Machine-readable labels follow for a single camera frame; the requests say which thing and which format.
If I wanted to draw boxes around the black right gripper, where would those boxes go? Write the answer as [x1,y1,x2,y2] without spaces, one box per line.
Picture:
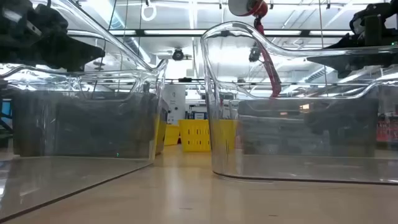
[306,2,398,79]

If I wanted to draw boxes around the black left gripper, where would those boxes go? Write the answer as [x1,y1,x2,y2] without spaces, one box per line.
[0,0,106,72]

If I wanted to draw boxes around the smoke grey plastic bin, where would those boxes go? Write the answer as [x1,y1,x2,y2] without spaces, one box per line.
[237,97,381,157]
[11,91,169,159]

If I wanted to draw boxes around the clear plastic bin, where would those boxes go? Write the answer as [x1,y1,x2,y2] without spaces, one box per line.
[0,0,169,222]
[200,21,398,186]

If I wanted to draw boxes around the red storage rack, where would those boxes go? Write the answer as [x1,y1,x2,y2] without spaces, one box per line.
[375,114,398,143]

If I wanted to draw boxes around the computer monitor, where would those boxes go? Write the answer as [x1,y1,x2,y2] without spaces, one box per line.
[0,98,13,126]

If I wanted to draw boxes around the black horizontal beam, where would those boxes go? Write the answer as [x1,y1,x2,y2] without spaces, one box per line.
[67,29,355,36]

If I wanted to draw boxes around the round black ceiling fixture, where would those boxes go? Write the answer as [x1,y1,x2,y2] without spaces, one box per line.
[172,47,185,62]

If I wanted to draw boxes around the white cabinet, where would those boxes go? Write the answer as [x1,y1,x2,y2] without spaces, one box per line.
[162,83,187,126]

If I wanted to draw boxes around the red desk lamp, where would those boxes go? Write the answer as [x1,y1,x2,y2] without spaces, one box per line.
[228,0,282,98]

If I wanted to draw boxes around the yellow plastic basket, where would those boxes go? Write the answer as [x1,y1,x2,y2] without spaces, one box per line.
[164,123,181,146]
[178,119,238,153]

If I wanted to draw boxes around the white hanging ring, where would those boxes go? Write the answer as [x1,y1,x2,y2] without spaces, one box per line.
[141,2,158,22]

